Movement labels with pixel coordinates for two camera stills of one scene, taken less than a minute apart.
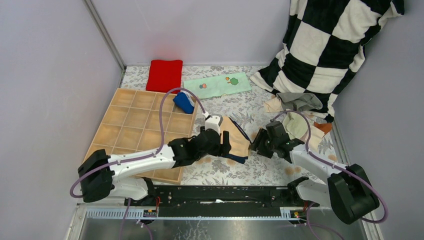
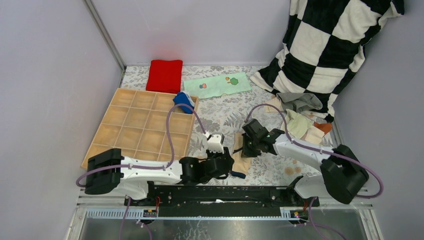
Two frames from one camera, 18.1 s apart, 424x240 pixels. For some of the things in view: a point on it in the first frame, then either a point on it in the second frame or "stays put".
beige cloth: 239,142 to 240,165
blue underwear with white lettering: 185,102 stays put
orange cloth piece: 325,127 stays put
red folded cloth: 164,75 stays put
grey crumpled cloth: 299,101 stays put
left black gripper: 223,149 to 217,154
